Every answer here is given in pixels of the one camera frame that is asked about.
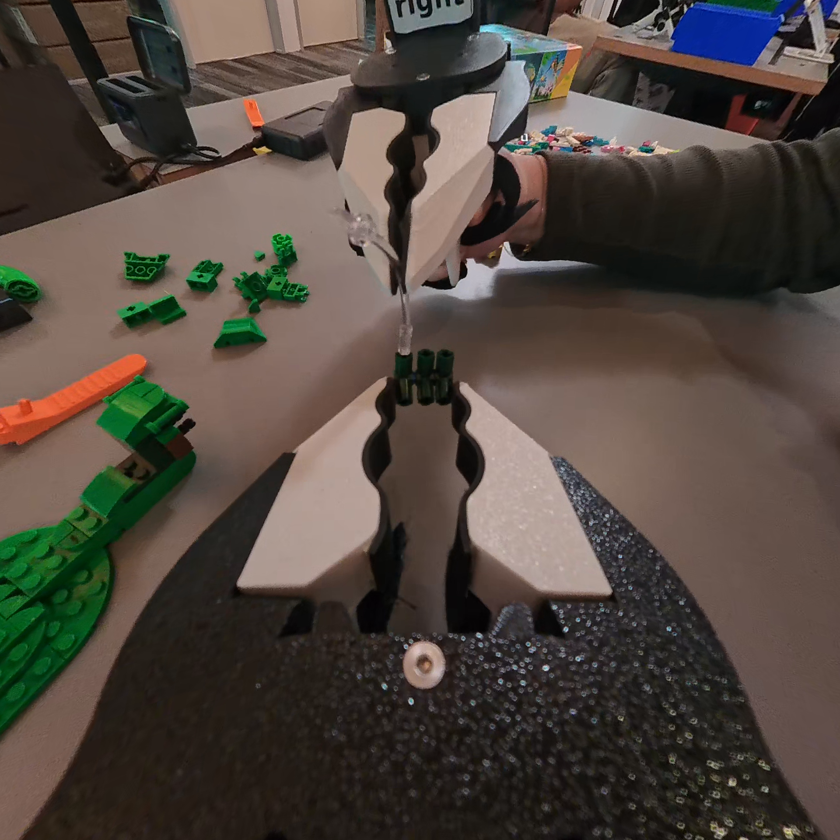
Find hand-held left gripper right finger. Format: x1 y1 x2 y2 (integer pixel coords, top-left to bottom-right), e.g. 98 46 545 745
446 381 614 634

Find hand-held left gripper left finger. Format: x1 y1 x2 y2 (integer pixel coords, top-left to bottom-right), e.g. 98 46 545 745
236 377 408 634

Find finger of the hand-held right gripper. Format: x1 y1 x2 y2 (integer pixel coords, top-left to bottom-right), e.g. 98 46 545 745
336 108 406 293
406 92 497 298

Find clear flexible tube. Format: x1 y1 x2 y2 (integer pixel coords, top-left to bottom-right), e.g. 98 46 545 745
340 209 416 357

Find dark green brick assembly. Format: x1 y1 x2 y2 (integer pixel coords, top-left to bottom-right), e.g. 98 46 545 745
392 348 457 406

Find person's right forearm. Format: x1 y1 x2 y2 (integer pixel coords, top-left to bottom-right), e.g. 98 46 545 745
535 128 840 296

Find wood-edged office desk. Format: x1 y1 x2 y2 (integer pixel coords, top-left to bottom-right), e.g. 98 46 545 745
594 26 831 96

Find person's right hand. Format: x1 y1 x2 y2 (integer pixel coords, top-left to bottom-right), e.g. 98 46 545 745
482 152 550 262

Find black rectangular case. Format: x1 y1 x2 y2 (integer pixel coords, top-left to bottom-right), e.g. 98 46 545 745
261 100 336 160

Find colourful brick set box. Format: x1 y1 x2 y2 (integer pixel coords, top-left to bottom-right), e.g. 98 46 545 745
479 25 584 104

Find pile of pastel bricks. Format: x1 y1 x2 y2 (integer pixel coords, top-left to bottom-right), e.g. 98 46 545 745
505 125 683 158

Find scattered green bricks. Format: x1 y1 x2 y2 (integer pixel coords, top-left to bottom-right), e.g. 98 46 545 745
0 233 311 349

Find black battery charger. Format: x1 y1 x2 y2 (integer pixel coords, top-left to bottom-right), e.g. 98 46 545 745
97 16 198 155

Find green brick model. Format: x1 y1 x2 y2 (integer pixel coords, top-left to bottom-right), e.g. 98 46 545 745
0 375 198 732

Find orange brick separator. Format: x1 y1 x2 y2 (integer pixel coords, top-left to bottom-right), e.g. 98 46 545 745
0 354 148 447

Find blue storage bin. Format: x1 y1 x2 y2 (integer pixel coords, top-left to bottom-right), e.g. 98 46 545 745
671 3 782 67

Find black equipment case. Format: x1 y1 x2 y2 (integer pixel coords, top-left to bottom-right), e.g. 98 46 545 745
0 66 132 234

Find black power cable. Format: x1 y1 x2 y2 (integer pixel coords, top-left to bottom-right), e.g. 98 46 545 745
98 138 265 189

